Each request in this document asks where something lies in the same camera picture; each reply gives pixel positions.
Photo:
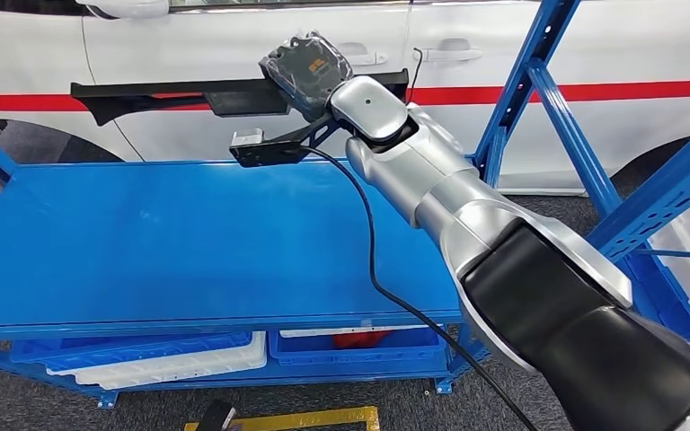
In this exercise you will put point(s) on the black plastic license plate bracket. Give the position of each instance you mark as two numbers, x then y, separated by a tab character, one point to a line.
142	95

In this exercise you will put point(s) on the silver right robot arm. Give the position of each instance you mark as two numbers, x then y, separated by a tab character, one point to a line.
500	238

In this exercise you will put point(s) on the blue metal shelf rack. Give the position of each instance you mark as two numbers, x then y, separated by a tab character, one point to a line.
142	238
678	254

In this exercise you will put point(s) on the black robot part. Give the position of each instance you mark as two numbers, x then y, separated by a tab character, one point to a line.
217	416

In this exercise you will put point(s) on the red object in crate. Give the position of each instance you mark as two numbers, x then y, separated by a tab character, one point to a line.
360	340

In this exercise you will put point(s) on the blue plastic crate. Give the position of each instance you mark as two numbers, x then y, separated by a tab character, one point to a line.
660	297
142	351
321	356

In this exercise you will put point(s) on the white car with red stripe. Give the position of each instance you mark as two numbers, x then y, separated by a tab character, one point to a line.
202	143

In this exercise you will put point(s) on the yellow floor tape square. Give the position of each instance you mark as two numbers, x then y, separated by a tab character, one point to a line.
297	419

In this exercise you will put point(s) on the black camera bracket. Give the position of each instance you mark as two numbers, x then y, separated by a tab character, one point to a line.
267	153

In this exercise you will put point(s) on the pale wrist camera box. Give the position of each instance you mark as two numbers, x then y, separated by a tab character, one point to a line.
246	137

